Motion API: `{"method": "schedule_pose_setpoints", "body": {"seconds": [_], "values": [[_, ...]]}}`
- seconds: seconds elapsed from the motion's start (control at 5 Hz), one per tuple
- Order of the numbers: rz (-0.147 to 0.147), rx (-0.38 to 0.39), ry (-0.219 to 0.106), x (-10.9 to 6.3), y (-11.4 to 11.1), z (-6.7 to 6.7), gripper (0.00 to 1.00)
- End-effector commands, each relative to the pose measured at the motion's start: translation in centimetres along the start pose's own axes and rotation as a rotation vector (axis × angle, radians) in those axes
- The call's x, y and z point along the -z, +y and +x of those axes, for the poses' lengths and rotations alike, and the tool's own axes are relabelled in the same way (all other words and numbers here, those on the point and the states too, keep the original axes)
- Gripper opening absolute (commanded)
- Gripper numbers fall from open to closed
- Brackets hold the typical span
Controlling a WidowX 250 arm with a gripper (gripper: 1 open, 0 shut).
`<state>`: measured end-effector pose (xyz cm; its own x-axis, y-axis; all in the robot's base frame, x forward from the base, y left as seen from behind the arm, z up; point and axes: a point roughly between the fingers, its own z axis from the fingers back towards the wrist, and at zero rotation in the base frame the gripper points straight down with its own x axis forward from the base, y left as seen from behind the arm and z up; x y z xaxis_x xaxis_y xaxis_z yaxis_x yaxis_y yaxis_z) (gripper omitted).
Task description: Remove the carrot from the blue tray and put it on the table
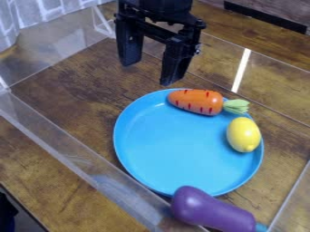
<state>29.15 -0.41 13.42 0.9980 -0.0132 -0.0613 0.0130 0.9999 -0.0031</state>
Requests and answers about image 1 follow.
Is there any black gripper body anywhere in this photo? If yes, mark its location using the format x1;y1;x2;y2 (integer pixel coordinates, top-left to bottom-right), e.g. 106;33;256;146
115;0;206;44

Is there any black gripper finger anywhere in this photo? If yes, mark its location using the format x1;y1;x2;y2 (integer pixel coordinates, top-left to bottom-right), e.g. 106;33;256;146
161;36;200;86
117;19;145;66

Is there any orange toy carrot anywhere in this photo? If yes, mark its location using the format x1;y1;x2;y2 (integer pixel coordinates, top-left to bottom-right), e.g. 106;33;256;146
168;89;250;116

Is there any blue round tray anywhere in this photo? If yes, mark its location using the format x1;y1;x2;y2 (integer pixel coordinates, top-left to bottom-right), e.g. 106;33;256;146
113;90;265;197

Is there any white patterned curtain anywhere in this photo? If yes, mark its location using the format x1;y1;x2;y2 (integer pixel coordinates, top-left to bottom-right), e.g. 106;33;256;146
0;0;113;53

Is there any yellow toy lemon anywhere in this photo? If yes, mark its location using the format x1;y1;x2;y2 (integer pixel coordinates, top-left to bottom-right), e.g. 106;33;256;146
226;117;262;152

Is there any purple toy eggplant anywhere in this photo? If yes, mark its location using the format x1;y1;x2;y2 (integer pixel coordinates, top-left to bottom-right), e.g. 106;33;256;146
172;186;268;232

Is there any clear acrylic enclosure wall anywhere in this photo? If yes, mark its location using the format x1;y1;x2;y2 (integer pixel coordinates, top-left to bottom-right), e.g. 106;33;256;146
0;1;310;232

